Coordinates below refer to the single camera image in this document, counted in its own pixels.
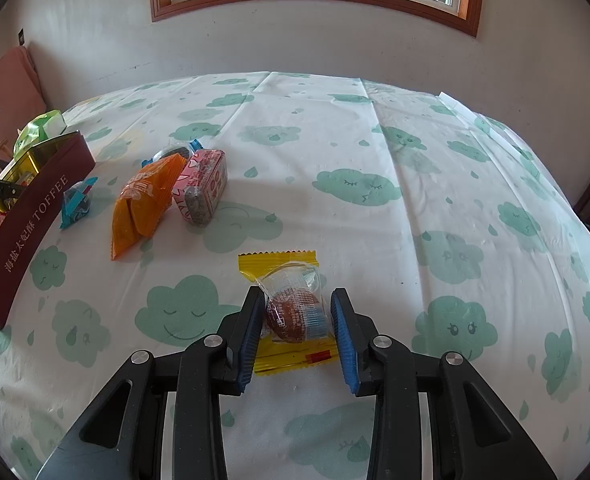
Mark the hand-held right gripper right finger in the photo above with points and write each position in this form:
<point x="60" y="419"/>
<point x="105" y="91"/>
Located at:
<point x="345" y="345"/>

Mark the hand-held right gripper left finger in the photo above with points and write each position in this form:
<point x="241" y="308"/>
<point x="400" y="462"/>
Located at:
<point x="249" y="345"/>

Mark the yellow-edged clear snack packet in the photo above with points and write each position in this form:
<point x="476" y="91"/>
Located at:
<point x="295" y="310"/>

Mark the red tin box gold interior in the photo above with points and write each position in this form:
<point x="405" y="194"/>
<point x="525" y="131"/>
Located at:
<point x="30" y="240"/>

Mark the blue-wrapped candy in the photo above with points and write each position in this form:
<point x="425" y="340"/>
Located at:
<point x="167" y="152"/>
<point x="77" y="202"/>

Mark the orange snack packet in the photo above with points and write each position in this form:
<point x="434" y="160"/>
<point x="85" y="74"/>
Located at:
<point x="140" y="205"/>

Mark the pink snack packet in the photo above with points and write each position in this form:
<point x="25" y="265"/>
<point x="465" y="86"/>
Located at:
<point x="205" y="175"/>

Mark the pink cloth covered table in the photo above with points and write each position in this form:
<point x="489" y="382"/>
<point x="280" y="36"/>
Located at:
<point x="10" y="85"/>

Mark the green snack packet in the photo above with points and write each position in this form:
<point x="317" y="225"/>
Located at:
<point x="40" y="127"/>

